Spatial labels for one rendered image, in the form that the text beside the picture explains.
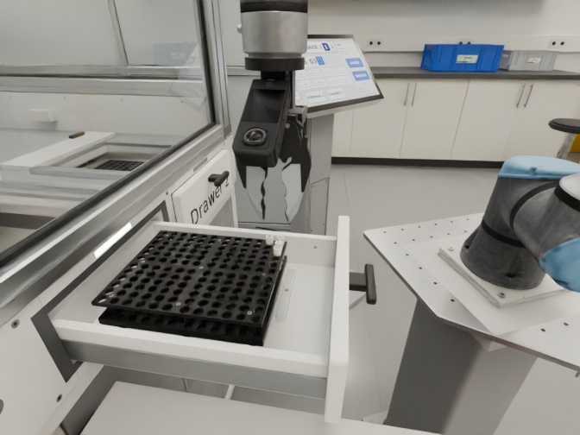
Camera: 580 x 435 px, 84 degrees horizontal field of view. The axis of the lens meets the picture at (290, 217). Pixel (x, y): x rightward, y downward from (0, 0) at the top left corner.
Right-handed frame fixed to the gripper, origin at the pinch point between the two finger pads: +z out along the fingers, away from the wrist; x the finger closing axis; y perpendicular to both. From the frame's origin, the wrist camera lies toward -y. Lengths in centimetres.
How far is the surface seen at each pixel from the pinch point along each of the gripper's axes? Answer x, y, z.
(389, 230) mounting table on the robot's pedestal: -22.6, 34.0, 20.9
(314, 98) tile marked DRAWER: 2, 81, -3
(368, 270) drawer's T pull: -13.6, -3.0, 6.1
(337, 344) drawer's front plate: -9.7, -17.3, 4.6
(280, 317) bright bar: -2.0, -7.0, 12.6
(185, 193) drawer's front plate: 21.1, 14.9, 5.0
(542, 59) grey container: -187, 324, -6
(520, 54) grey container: -167, 323, -10
